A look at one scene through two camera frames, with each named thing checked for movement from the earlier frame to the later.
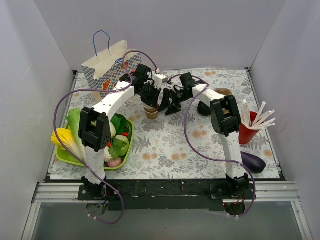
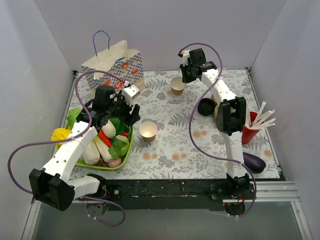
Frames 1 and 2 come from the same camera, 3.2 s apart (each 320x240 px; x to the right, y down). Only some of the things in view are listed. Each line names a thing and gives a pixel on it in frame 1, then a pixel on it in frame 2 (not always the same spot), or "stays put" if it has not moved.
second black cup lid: (203, 109) stays put
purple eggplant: (254, 164) stays put
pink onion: (114, 162) stays put
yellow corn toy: (65, 135) stays put
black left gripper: (155, 97) → (127, 111)
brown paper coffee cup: (152, 113) → (148, 130)
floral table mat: (189, 125) stays put
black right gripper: (175, 99) → (186, 73)
